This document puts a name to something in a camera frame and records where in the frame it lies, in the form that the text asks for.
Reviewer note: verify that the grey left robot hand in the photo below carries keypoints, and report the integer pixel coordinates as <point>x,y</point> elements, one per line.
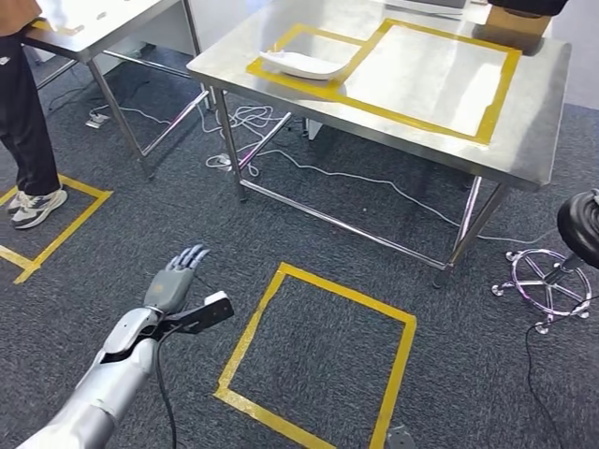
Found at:
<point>171,288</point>

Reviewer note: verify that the white plastic part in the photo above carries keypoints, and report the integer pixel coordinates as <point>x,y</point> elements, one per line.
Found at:
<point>304,65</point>

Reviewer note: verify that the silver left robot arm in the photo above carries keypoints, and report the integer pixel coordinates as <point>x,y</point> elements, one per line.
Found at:
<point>107,384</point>

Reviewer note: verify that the steel workbench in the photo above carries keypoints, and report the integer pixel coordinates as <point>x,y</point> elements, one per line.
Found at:
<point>538,93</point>

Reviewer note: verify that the yellow floor tape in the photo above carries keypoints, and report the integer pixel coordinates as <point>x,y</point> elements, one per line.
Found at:
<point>397,372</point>
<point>70,229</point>

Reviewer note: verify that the person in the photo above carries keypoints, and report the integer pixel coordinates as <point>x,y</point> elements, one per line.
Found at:
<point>23,124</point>

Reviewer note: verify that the steel table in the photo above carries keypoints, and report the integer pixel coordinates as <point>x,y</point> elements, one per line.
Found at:
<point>94,31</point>

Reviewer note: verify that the yellow bench marking tape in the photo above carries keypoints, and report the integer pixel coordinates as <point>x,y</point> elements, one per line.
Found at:
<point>56,29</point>
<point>498,99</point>

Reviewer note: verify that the cardboard box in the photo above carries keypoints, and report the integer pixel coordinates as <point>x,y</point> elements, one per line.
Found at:
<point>514,21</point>

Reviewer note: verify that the black stool chrome base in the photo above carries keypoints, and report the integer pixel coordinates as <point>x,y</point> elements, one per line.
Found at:
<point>580,226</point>

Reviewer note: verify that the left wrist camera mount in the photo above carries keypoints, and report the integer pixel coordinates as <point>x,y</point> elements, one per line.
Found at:
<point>201,316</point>

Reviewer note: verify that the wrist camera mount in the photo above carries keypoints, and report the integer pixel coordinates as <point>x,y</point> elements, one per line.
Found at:
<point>201,316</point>
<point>400,437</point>

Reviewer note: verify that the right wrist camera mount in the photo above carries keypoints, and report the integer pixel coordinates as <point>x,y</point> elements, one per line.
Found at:
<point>400,437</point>

